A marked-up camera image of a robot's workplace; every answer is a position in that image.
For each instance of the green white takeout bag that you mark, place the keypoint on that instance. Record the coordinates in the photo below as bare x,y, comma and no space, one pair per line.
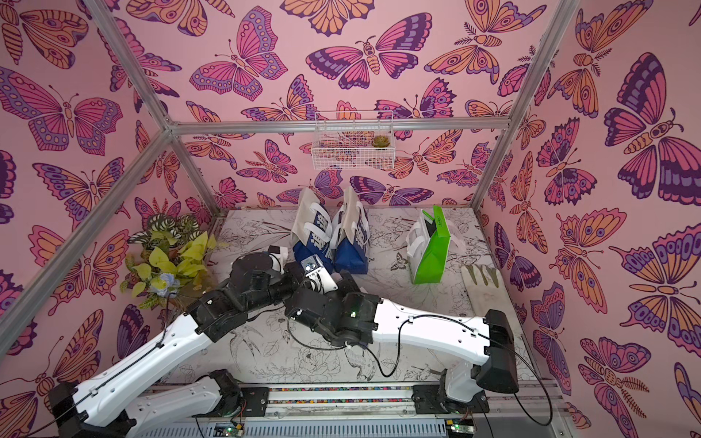
428,244

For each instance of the white wire basket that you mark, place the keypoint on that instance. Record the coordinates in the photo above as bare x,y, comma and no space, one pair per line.
343,140

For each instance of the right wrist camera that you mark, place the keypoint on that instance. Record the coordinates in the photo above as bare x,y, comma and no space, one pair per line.
312,267

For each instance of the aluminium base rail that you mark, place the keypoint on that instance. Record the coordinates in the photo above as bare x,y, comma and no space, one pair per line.
350,410

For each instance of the back right blue white bag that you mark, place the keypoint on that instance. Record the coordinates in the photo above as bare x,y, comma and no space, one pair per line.
351,236

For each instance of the beige gardening glove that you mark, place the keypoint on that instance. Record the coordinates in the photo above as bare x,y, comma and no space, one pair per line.
486,291

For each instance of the small succulent in basket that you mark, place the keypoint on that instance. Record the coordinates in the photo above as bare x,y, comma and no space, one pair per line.
381,141

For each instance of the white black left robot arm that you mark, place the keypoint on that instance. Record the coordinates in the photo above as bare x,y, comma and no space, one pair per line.
104,406

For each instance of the artificial potted plant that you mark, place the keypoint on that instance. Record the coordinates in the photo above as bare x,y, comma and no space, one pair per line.
172,266

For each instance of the back left blue white bag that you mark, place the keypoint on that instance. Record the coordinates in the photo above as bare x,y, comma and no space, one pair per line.
311,232

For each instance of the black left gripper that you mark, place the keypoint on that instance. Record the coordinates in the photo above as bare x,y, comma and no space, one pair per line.
295,275

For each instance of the blue white takeout bag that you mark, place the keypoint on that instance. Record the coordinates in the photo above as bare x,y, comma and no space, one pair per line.
325,285

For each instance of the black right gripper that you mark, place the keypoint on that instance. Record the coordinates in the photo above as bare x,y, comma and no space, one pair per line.
303,296

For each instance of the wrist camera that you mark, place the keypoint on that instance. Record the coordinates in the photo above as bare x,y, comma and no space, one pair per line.
312,267
278,254

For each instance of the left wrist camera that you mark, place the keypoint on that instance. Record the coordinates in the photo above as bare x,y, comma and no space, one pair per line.
278,254

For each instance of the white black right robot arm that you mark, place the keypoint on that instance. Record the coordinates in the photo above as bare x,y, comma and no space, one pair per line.
484,346

